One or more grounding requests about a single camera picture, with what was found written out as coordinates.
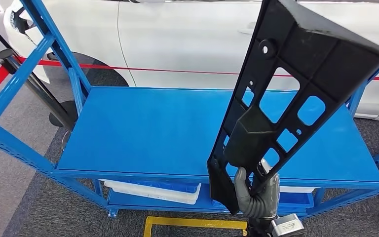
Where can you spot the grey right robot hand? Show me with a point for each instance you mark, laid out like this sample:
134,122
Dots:
261,204

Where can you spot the black plastic plate frame part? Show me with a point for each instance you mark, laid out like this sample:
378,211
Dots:
307,49

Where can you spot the blue metal shelf rack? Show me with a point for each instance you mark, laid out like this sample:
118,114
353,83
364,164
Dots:
143,130

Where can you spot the long red barrier belt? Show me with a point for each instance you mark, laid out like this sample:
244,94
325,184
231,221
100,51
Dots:
176,70

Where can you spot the white car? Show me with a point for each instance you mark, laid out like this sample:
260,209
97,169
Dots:
176,39

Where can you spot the black thin pole stand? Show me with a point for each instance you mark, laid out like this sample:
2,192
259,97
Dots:
60,114

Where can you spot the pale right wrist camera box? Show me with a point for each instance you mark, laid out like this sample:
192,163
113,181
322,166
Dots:
287,225

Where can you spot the chrome stanchion post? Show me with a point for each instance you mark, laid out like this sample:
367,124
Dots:
4,54

